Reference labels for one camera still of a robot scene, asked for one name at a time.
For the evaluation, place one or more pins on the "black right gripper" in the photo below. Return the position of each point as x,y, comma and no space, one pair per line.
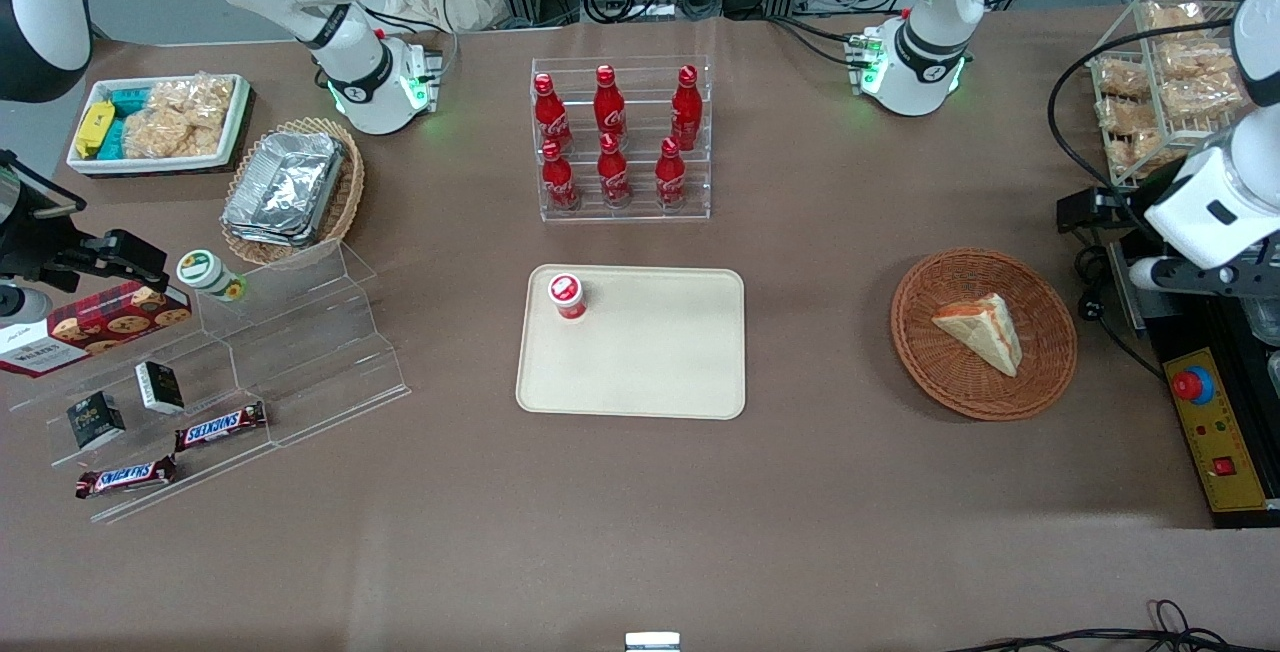
32,240

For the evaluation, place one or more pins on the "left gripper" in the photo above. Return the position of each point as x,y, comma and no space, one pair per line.
1122,209

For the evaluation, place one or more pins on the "triangular sandwich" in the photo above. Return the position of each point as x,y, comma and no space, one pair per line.
985,329

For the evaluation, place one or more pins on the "round brown wicker basket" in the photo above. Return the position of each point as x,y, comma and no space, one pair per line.
930,352

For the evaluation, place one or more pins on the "oval light wicker basket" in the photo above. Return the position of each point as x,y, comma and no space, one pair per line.
348,197

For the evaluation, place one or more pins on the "beige plastic tray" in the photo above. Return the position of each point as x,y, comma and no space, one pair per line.
650,352

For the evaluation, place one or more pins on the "clear plastic container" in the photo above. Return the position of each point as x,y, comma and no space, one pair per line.
1265,322

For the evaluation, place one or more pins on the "red tartan cookie box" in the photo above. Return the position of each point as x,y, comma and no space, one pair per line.
100,324

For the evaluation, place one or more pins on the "red emergency stop button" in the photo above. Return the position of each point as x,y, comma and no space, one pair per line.
1193,385

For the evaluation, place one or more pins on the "small black carton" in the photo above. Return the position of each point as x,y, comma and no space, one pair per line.
160,387
96,421

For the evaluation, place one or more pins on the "clear bag of pastries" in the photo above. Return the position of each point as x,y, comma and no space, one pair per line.
1200,99
1198,60
1125,115
1135,154
1180,15
1122,78

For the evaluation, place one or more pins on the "black and yellow control box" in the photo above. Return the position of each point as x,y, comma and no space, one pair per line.
1220,442

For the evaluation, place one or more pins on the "teal snack packet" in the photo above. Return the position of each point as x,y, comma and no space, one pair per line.
130,100
113,139

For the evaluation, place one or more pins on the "green-lidded white jar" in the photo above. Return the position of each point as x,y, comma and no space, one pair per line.
208,274

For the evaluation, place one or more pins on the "yellow snack packet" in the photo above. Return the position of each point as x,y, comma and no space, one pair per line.
95,129

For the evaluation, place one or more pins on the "white rectangular plastic bin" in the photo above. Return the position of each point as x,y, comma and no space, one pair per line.
160,166

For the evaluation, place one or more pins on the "brown Snickers bar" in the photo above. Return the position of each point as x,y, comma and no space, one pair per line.
220,427
125,477

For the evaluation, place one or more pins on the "clear bag of crackers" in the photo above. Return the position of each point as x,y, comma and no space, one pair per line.
180,117

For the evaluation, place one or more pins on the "stacked aluminium foil containers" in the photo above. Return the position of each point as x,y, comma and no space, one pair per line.
285,187

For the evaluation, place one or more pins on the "clear acrylic stepped shelf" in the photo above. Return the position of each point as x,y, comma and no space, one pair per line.
310,352

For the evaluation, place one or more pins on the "red cola bottle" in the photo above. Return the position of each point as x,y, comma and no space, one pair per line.
670,177
686,112
551,117
613,175
558,180
609,107

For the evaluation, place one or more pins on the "clear acrylic bottle rack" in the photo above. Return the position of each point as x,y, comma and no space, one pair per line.
640,212

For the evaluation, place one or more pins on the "small white metal object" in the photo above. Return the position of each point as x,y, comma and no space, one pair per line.
652,641

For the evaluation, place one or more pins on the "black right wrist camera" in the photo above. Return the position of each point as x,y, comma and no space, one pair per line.
115,254

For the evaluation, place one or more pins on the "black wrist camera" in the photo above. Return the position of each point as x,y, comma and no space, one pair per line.
1095,209
115,254

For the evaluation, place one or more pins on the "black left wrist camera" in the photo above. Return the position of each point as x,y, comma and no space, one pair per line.
1095,209

